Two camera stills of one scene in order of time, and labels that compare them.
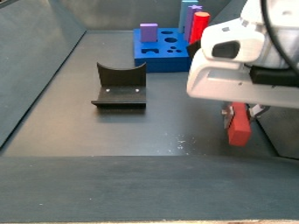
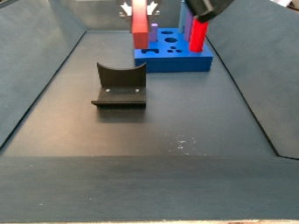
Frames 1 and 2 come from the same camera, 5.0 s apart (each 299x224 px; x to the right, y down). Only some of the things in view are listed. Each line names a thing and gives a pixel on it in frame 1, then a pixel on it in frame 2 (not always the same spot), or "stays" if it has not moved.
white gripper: [233, 44] → [202, 10]
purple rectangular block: [149, 31] stays
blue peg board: [165, 55] stays
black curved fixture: [123, 88] stays
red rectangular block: [240, 128] → [139, 24]
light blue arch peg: [184, 12] stays
